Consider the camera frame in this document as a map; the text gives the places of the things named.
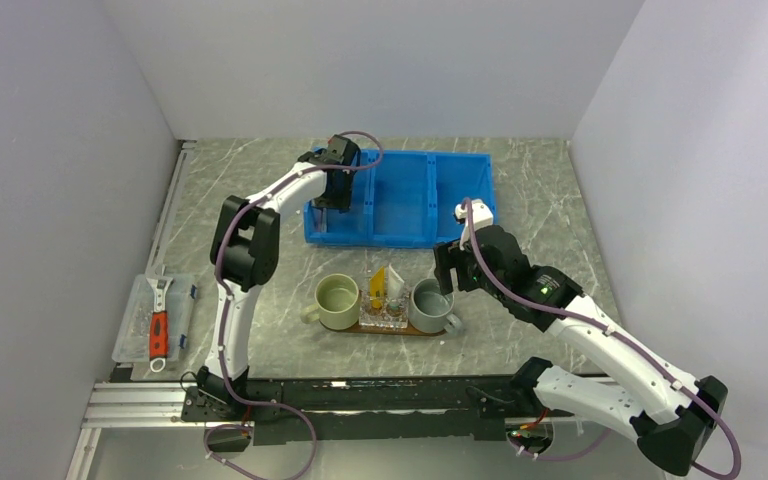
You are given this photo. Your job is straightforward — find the white toothpaste tube green cap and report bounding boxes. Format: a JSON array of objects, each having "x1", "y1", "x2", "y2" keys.
[{"x1": 386, "y1": 265, "x2": 405, "y2": 315}]

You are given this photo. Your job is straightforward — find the grey ceramic mug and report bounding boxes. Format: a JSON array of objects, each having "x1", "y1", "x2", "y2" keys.
[{"x1": 408, "y1": 278, "x2": 463, "y2": 335}]

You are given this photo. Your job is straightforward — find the yellow orange tube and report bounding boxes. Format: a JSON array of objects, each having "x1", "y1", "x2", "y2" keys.
[{"x1": 369, "y1": 266, "x2": 387, "y2": 310}]

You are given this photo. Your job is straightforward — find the clear glass toothbrush holder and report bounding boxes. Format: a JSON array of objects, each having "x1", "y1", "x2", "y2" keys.
[{"x1": 358, "y1": 291, "x2": 410, "y2": 328}]

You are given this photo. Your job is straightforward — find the light green ceramic mug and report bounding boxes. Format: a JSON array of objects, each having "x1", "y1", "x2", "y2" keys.
[{"x1": 300, "y1": 273, "x2": 361, "y2": 331}]

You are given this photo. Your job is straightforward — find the brown oval wooden tray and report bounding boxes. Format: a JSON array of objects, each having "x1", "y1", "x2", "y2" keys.
[{"x1": 340, "y1": 323, "x2": 445, "y2": 337}]

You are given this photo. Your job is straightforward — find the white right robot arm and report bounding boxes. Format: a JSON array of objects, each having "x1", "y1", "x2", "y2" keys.
[{"x1": 433, "y1": 225, "x2": 728, "y2": 476}]

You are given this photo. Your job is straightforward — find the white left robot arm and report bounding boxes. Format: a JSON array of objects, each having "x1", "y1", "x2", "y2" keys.
[{"x1": 196, "y1": 135, "x2": 361, "y2": 420}]

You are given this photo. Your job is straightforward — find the blue middle storage bin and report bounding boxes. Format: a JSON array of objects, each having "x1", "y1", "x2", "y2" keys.
[{"x1": 368, "y1": 151, "x2": 433, "y2": 248}]

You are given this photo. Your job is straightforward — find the blue storage bin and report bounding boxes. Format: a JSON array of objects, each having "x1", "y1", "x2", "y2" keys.
[
  {"x1": 429, "y1": 152, "x2": 498, "y2": 243},
  {"x1": 302, "y1": 169, "x2": 373, "y2": 247},
  {"x1": 368, "y1": 151, "x2": 433, "y2": 248}
]

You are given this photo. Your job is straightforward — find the blue right storage bin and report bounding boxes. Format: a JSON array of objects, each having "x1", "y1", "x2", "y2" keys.
[{"x1": 429, "y1": 152, "x2": 498, "y2": 243}]

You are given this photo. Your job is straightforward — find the blue left storage bin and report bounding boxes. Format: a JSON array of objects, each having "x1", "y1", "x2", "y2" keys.
[{"x1": 302, "y1": 169, "x2": 373, "y2": 247}]

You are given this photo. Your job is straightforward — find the clear plastic box blue latches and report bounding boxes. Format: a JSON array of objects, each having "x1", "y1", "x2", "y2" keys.
[{"x1": 112, "y1": 272, "x2": 198, "y2": 364}]

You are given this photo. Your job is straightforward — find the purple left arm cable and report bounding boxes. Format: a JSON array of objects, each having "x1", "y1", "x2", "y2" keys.
[{"x1": 213, "y1": 129, "x2": 385, "y2": 480}]

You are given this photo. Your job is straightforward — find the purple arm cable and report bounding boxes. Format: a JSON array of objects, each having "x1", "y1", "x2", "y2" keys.
[
  {"x1": 461, "y1": 197, "x2": 743, "y2": 480},
  {"x1": 213, "y1": 129, "x2": 385, "y2": 480}
]

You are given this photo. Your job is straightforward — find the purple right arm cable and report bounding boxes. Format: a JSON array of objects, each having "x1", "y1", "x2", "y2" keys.
[{"x1": 461, "y1": 197, "x2": 743, "y2": 480}]

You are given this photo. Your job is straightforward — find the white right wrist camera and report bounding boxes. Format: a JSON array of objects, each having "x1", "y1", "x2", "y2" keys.
[{"x1": 454, "y1": 198, "x2": 494, "y2": 230}]

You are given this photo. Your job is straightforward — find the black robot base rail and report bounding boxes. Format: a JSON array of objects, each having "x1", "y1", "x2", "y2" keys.
[{"x1": 181, "y1": 375, "x2": 548, "y2": 446}]

